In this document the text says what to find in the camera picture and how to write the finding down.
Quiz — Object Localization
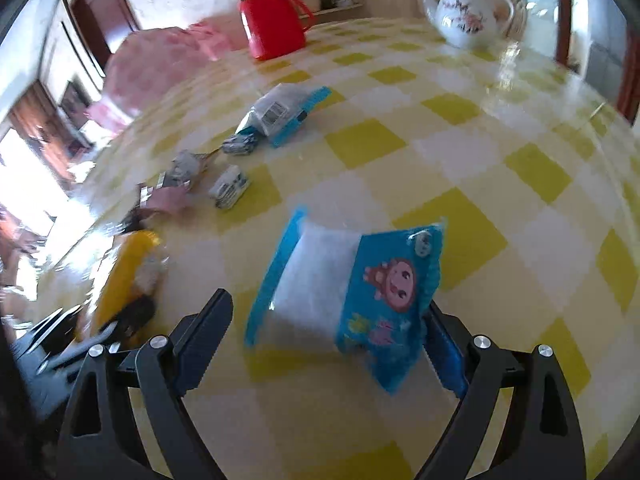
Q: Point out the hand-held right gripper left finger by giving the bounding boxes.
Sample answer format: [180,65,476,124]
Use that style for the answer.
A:
[57,287,235,480]

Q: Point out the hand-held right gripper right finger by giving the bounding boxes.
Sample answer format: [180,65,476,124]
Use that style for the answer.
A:
[415,300,587,480]

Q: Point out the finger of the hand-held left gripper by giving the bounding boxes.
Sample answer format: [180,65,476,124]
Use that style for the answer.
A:
[107,294,158,348]
[119,209,151,235]

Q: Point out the pink snack packet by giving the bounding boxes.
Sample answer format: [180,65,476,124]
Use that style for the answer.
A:
[137,182,193,213]

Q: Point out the yellow snack packet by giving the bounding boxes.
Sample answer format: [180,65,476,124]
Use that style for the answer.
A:
[75,229,168,348]

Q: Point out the small white blue candy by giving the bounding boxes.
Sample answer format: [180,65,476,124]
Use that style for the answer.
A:
[167,150,208,186]
[221,132,258,156]
[209,165,251,209]

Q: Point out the blue cartoon snack packet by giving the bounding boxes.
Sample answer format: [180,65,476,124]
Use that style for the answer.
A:
[244,206,447,396]

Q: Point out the blue white snack packet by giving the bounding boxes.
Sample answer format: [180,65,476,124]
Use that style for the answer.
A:
[235,84,333,148]

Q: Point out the pink checkered food cover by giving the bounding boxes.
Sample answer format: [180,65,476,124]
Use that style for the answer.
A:
[85,12,251,133]

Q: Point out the yellow checkered tablecloth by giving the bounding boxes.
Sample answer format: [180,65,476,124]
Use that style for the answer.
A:
[40,15,640,480]

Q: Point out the dark wooden door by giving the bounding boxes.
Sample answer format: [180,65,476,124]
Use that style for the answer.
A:
[69,0,141,78]

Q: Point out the red thermos jug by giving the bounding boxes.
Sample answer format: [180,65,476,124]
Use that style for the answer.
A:
[236,0,317,61]

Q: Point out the white floral teapot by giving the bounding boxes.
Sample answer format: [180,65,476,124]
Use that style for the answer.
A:
[415,0,516,51]

